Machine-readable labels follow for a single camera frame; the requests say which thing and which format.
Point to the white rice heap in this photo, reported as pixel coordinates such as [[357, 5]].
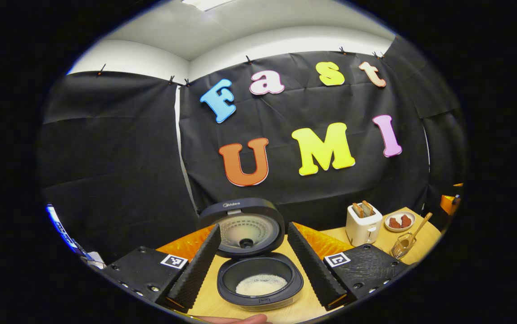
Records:
[[260, 285]]

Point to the toast slice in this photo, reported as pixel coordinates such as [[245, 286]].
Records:
[[368, 208], [357, 209]]

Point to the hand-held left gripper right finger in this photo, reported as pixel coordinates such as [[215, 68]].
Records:
[[315, 270]]

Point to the white round plate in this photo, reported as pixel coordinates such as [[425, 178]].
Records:
[[399, 227]]

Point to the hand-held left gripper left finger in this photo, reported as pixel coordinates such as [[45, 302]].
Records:
[[195, 270]]

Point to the white toaster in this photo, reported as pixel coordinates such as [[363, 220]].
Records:
[[363, 229]]

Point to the black backdrop cloth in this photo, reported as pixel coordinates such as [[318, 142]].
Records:
[[114, 157]]

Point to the dark grey rice cooker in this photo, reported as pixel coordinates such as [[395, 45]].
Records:
[[245, 209]]

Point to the crumpled white papers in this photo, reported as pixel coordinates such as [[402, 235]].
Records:
[[94, 261]]

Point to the open laptop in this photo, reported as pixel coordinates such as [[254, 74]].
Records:
[[60, 229]]

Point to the red-brown meat piece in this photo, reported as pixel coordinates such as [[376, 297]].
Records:
[[405, 220], [394, 222]]

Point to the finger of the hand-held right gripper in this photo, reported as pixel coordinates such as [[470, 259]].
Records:
[[446, 204]]

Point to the wooden spoon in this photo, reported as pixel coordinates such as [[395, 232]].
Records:
[[420, 227]]

